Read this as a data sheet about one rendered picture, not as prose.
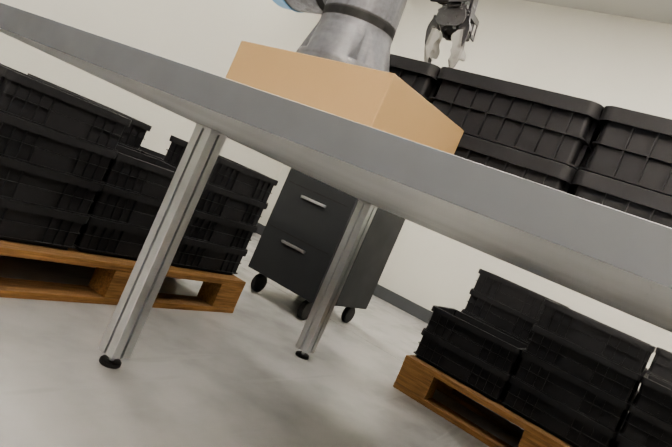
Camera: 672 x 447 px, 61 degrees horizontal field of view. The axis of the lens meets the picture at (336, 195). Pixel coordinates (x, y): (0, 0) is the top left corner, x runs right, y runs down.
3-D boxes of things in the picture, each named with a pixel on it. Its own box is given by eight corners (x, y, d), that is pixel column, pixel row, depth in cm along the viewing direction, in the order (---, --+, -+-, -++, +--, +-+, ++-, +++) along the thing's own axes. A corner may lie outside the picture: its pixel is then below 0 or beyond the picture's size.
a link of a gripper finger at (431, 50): (434, 76, 135) (453, 41, 135) (425, 66, 130) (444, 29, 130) (424, 72, 137) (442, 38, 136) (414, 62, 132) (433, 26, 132)
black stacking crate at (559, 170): (544, 237, 90) (574, 167, 90) (389, 177, 106) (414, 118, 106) (583, 268, 123) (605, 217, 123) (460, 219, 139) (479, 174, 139)
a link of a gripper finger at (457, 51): (469, 76, 130) (471, 39, 132) (460, 66, 126) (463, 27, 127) (456, 78, 132) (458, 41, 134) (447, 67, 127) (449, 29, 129)
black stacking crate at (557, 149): (571, 173, 90) (600, 106, 90) (413, 124, 106) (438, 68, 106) (602, 221, 123) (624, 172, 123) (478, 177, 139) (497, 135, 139)
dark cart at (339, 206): (300, 324, 276) (375, 153, 277) (237, 285, 300) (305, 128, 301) (358, 327, 329) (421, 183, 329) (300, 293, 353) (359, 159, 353)
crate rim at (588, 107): (596, 117, 90) (602, 103, 90) (433, 76, 106) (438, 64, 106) (621, 180, 123) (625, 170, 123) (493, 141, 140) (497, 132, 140)
